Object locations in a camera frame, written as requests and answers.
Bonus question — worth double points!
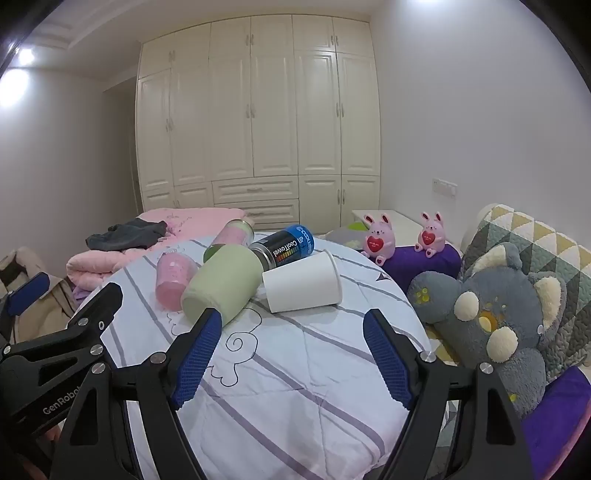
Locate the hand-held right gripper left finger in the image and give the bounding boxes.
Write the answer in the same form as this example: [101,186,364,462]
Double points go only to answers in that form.
[55,308,223,480]

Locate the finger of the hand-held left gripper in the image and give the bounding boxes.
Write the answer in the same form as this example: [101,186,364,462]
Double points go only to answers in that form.
[64,282,124,371]
[0,271,51,346]

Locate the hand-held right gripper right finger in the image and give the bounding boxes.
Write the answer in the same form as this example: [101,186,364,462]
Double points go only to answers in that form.
[363,308,537,480]

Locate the white paper cup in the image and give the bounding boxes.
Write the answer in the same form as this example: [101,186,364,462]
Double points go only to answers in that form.
[262,249,343,315]

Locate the pink cup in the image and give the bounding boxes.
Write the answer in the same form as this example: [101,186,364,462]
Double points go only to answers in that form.
[156,253,197,311]

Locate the green cup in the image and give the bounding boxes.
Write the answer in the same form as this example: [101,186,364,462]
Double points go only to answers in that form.
[180,244,264,326]

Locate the beige coat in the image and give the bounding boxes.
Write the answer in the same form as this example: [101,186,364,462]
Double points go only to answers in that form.
[0,246,79,345]

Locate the pink quilt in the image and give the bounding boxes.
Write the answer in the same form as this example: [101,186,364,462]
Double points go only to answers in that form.
[66,207,246,289]

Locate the grey clothes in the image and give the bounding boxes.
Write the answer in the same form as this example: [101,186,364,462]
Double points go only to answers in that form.
[86,219,168,253]

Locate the white striped blanket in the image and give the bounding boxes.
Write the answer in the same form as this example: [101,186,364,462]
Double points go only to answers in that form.
[90,233,433,480]

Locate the purple cushion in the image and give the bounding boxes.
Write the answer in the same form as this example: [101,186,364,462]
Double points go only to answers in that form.
[378,244,463,297]

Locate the grey koala plush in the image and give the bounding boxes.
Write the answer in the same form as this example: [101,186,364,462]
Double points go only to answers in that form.
[407,242,569,419]

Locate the pink and green bottle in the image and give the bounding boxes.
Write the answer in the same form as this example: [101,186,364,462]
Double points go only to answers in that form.
[203,218,256,264]

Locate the pink bunny plush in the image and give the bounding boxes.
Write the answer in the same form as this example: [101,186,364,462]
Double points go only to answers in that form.
[414,211,448,257]
[361,212,397,267]

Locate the grey and green pillow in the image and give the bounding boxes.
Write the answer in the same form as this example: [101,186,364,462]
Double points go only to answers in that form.
[325,222,370,253]

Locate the black and blue can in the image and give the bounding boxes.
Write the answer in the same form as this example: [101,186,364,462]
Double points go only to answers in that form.
[249,224,316,271]

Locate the white nightstand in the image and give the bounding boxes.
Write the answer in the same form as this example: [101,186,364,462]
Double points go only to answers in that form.
[351,209,428,241]

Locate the purple pillow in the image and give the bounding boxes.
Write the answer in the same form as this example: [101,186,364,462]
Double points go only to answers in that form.
[521,366,591,480]

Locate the triangle patterned quilted cushion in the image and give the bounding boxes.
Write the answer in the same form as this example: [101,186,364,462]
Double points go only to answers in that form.
[459,203,591,385]

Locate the cream wardrobe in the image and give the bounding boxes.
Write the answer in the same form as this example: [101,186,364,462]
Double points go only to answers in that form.
[135,14,382,232]

